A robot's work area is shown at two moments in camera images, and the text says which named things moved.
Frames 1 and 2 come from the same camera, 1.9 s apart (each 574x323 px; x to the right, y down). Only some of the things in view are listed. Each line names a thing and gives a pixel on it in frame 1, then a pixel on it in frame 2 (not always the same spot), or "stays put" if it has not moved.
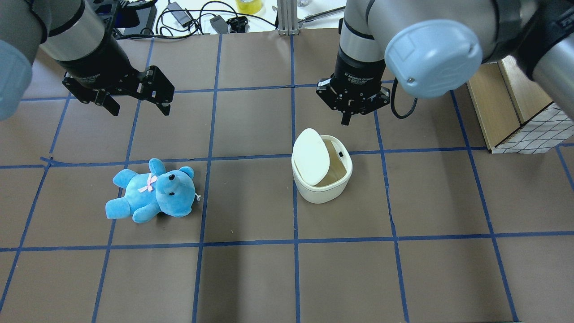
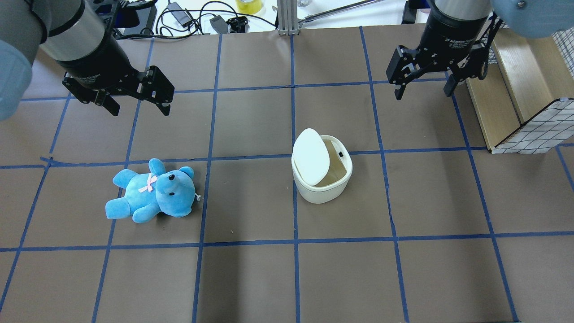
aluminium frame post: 287,14 stays put
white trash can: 322,166 stays put
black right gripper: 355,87 to 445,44
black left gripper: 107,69 stays put
